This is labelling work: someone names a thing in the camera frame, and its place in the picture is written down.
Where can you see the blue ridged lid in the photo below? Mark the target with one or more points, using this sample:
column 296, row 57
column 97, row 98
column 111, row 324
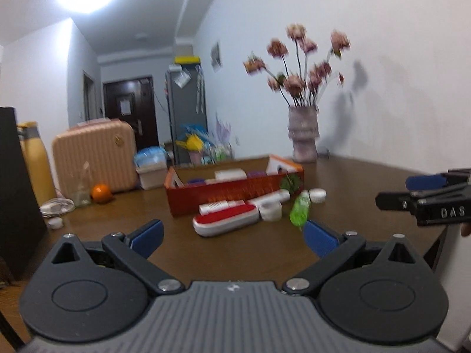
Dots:
column 195, row 181

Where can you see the pink ribbed suitcase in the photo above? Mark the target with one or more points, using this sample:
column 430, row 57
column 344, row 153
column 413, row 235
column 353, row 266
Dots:
column 95, row 154

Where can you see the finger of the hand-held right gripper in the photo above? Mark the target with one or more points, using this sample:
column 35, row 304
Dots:
column 425, row 181
column 395, row 201

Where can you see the purple ridged lid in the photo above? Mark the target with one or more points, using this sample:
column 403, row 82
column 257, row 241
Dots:
column 256, row 174

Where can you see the dried pink roses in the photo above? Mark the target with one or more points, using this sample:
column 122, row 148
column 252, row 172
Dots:
column 298, row 77

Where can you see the blue plastic bag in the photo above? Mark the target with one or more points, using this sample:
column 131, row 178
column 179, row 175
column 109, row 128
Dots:
column 195, row 129

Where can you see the yellow thermos bottle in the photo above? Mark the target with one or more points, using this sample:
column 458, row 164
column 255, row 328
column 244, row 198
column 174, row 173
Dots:
column 36, row 161

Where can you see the red cardboard box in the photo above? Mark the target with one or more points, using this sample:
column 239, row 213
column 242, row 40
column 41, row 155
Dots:
column 228, row 196

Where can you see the red and white lint brush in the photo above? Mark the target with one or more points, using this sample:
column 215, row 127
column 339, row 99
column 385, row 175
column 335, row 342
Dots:
column 224, row 220

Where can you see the small white cap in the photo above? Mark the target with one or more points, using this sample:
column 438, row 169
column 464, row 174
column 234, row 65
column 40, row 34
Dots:
column 55, row 222

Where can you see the long white tube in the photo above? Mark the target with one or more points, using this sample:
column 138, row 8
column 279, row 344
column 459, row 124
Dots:
column 270, row 197

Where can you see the orange fruit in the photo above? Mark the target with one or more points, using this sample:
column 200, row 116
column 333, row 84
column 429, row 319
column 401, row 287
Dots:
column 101, row 193

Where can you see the white round lid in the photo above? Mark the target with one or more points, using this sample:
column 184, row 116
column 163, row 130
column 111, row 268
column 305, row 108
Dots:
column 317, row 195

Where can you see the clear glass cup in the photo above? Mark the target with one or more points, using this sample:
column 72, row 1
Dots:
column 81, row 191

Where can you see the yellow watering can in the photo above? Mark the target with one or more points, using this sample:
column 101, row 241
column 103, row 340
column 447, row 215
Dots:
column 191, row 143

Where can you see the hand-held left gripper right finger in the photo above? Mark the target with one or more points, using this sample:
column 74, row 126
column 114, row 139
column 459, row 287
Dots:
column 320, row 241

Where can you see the white round jar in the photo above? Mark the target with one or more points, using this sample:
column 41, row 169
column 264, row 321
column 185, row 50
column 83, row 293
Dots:
column 269, row 213

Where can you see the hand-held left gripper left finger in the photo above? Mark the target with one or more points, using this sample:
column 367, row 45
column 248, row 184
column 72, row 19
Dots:
column 149, row 237

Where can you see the grey refrigerator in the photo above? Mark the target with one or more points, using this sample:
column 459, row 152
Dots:
column 186, row 114

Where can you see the side room door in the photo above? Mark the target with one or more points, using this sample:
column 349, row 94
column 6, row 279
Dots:
column 88, row 97

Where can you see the person's right hand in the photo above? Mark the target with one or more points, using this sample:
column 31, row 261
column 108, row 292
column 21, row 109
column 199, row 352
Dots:
column 466, row 230

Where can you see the white bin with blue bag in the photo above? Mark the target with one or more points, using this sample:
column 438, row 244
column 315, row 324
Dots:
column 151, row 172

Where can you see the white rectangular container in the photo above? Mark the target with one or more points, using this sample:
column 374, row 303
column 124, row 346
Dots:
column 230, row 174

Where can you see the white folded umbrella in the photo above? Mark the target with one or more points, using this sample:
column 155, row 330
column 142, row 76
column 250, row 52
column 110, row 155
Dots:
column 200, row 92

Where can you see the dark entrance door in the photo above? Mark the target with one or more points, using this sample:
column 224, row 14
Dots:
column 128, row 110

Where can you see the yellow box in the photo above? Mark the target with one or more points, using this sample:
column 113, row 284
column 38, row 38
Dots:
column 187, row 59

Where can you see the pink ceramic vase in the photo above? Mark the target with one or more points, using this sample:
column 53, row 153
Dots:
column 303, row 136

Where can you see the green spray bottle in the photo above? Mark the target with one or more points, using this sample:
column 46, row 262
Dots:
column 300, row 211

